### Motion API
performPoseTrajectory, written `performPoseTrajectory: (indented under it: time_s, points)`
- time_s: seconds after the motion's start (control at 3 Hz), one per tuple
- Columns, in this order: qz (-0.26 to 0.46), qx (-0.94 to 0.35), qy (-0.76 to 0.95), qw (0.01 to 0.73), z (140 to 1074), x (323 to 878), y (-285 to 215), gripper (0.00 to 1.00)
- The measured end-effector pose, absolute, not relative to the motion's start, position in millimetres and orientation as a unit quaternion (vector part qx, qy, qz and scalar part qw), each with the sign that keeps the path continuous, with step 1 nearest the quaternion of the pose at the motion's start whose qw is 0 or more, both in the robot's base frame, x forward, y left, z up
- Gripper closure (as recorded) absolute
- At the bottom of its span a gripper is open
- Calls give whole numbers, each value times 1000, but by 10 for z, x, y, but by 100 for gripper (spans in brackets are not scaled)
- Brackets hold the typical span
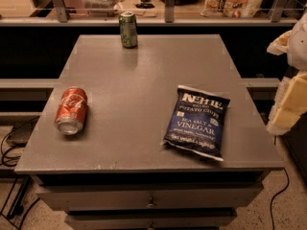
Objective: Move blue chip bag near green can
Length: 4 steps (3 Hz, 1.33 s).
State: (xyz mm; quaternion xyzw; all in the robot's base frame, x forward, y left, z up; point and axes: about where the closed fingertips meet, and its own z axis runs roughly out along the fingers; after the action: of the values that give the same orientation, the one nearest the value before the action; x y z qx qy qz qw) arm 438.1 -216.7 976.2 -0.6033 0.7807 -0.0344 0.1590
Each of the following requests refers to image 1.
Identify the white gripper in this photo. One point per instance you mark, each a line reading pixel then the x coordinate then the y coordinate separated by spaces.
pixel 297 48

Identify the blue kettle chip bag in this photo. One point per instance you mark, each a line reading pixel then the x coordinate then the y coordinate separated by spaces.
pixel 197 122

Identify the colourful snack bag on shelf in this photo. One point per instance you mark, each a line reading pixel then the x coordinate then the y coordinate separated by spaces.
pixel 231 8

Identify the green soda can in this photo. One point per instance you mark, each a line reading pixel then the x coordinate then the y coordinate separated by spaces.
pixel 128 29

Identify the red coca-cola can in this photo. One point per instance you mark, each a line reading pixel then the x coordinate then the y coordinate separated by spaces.
pixel 71 111

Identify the drawer knob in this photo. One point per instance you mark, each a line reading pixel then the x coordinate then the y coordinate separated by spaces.
pixel 150 205

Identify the clear plastic container on shelf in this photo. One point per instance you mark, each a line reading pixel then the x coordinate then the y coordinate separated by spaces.
pixel 100 7

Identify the grey drawer cabinet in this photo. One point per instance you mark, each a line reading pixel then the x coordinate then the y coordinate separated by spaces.
pixel 104 176

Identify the black power adapter box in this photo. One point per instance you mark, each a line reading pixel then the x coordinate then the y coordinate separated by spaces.
pixel 20 134

